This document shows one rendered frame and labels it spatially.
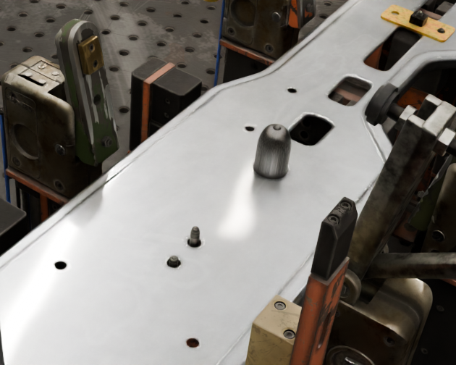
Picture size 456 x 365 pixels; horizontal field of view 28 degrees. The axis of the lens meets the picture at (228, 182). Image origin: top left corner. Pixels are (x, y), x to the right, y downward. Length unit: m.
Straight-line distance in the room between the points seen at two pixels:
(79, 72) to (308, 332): 0.35
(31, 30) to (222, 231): 0.88
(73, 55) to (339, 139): 0.27
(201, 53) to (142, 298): 0.87
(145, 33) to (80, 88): 0.78
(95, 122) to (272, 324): 0.30
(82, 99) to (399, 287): 0.33
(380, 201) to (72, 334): 0.25
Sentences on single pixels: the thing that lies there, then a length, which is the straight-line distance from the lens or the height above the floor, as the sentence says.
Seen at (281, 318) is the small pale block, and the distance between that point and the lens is 0.63.
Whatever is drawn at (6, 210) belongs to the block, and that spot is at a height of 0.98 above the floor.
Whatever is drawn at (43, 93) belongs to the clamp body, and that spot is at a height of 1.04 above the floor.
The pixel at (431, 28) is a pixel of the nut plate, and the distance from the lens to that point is 1.11.
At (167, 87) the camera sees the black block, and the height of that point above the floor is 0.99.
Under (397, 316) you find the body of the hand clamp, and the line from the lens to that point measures 0.67.
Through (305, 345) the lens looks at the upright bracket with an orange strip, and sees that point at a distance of 0.58.
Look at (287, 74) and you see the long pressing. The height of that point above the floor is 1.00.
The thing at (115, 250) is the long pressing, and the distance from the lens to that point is 0.76.
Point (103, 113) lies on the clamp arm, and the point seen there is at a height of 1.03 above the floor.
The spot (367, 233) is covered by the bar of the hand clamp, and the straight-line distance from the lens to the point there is 0.63.
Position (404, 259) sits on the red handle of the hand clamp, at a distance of 0.65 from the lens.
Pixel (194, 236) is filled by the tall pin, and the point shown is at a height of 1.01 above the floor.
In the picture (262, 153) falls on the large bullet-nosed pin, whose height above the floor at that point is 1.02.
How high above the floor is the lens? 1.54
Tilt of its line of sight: 41 degrees down
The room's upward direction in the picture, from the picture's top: 7 degrees clockwise
